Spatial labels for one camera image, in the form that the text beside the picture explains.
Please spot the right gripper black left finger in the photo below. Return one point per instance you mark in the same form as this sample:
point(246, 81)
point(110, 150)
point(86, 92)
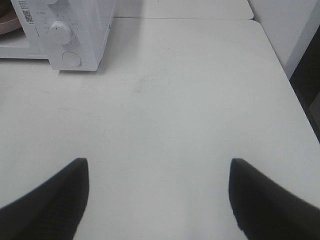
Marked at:
point(53, 210)

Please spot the lower white timer knob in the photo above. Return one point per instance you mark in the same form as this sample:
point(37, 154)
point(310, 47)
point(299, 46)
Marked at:
point(60, 33)

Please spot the pink round plate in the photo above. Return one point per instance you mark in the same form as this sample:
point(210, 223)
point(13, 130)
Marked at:
point(9, 20)

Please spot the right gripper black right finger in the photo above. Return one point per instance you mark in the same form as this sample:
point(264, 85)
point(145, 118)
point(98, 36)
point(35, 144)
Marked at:
point(266, 211)

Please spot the adjacent white table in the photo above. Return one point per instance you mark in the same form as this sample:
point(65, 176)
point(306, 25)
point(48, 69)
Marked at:
point(184, 9)

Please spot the round white door button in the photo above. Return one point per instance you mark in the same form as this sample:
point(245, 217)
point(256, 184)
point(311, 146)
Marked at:
point(71, 58)

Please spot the white microwave oven body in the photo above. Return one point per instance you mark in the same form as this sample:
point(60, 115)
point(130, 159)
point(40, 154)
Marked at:
point(90, 21)

